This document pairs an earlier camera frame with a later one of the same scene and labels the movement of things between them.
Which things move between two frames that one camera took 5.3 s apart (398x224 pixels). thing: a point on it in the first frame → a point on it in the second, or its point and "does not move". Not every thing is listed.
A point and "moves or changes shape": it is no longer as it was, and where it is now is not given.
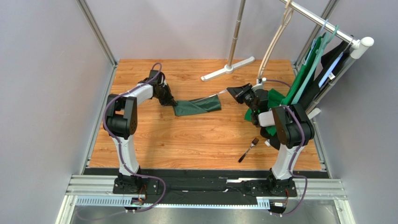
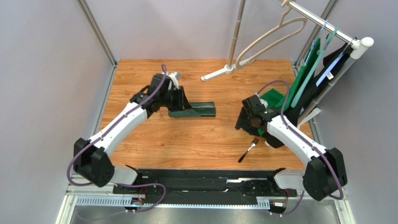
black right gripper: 245,94 → 246,119
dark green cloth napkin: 200,105 moves or changes shape
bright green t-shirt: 275,100 does not move
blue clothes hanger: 304,60 does not move
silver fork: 253,143 does not move
